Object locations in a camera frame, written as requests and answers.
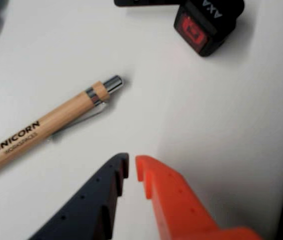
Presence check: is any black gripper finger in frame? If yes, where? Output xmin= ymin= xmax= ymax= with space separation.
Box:
xmin=27 ymin=152 xmax=130 ymax=240

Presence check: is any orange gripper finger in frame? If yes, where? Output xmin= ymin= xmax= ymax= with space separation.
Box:
xmin=134 ymin=154 xmax=264 ymax=240

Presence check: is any bamboo Unicorn ballpoint pen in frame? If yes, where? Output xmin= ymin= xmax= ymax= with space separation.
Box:
xmin=0 ymin=74 xmax=123 ymax=181

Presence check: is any black AXA box red print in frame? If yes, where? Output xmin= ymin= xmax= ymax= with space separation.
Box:
xmin=173 ymin=0 xmax=246 ymax=58

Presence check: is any black flat object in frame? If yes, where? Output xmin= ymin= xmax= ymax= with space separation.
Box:
xmin=113 ymin=0 xmax=182 ymax=8

